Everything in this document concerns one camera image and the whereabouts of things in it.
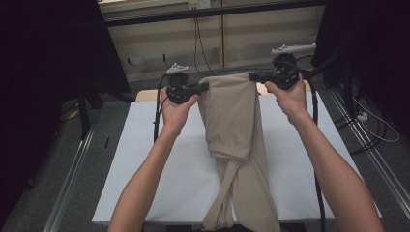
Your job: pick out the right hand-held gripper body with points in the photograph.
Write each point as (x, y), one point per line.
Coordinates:
(285, 72)

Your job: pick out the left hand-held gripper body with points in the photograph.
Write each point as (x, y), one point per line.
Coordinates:
(180, 92)

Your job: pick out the beige pants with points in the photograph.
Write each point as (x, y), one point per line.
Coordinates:
(232, 112)

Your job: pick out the person's left hand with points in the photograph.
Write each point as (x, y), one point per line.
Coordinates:
(174, 116)

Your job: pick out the person's right hand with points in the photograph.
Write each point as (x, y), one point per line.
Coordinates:
(291, 103)

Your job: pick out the beige wooden cabinet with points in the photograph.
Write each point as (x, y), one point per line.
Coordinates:
(251, 32)

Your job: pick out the black metal stand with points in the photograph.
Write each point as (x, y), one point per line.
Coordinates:
(347, 90)
(84, 119)

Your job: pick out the black horizontal bar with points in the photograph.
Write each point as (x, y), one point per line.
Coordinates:
(209, 12)

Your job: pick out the white table board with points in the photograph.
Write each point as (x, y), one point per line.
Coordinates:
(283, 161)

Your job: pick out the black curtain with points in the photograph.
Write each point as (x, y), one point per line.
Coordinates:
(377, 48)
(38, 64)

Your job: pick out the yellow floor tape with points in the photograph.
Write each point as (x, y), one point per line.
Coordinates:
(73, 113)

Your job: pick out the white wall socket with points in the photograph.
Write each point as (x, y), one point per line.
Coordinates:
(199, 4)

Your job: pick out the aluminium floor rail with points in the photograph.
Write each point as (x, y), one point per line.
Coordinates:
(69, 182)
(374, 154)

